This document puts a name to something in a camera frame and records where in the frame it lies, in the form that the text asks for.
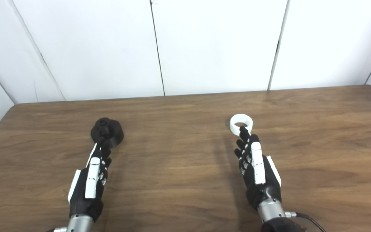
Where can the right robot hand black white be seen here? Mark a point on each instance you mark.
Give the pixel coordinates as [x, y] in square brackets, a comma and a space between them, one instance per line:
[259, 170]

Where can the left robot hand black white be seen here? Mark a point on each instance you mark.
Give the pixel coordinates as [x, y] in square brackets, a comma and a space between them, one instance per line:
[90, 180]

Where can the round black plastic part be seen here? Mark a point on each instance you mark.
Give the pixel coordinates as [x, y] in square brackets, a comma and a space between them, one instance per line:
[108, 132]

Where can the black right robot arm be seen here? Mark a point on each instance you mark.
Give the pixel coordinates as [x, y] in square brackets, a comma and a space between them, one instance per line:
[274, 216]

